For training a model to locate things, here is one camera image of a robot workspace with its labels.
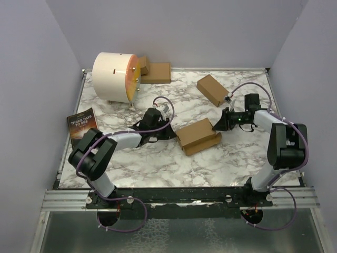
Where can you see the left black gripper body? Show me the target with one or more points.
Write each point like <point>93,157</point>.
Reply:
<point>164,134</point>

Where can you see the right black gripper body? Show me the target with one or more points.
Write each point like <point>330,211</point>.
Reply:
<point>231,118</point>

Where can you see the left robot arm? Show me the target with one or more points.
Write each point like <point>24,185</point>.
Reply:
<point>91,156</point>

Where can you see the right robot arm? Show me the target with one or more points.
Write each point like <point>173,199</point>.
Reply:
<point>287,148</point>

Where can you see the folded brown cardboard box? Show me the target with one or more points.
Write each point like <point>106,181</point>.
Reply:
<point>212,90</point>

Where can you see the large flat cardboard box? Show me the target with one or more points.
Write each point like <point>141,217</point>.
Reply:
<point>159,73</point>

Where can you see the small cardboard box at back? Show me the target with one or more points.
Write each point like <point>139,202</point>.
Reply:
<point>144,65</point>

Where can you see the round white drawer cabinet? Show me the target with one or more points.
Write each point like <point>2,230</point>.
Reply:
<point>116,76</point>

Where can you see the dark book three days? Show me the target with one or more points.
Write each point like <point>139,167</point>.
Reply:
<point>79,124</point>

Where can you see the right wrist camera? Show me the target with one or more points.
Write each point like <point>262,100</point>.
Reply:
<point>230,101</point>

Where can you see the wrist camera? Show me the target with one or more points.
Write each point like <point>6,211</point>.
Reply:
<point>163,109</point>
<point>230,101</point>

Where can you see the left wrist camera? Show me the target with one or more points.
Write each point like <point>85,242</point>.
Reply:
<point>163,109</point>

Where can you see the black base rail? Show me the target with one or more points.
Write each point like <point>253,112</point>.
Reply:
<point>179,203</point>

